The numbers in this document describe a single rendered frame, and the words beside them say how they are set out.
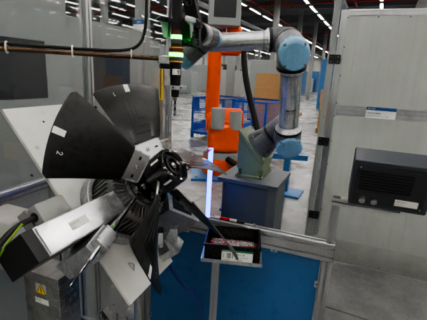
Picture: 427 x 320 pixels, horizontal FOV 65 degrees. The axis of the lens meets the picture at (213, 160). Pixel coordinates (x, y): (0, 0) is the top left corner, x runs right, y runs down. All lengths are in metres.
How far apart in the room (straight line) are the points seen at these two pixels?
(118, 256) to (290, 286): 0.80
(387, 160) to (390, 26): 1.62
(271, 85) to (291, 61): 7.73
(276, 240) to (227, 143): 3.53
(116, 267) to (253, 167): 0.87
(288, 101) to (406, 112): 1.51
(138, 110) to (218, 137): 3.78
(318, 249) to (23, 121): 1.17
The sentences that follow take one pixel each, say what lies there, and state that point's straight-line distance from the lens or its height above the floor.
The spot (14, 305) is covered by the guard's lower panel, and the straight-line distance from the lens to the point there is 1.80.
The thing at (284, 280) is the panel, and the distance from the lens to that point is 1.59.
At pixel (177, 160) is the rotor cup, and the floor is 1.23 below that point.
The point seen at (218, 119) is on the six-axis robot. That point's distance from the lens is 4.78.
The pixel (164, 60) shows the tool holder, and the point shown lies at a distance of 1.08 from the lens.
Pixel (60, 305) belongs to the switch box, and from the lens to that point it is 1.28.
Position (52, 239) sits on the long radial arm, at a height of 1.11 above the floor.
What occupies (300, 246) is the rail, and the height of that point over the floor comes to 0.83.
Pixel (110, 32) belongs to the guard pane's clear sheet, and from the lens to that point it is 2.01.
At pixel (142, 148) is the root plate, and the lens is 1.10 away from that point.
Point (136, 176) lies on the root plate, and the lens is 1.01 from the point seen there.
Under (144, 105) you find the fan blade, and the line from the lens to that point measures 1.17.
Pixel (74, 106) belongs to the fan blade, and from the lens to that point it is 0.91.
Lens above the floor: 1.49
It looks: 14 degrees down
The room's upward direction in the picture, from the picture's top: 3 degrees clockwise
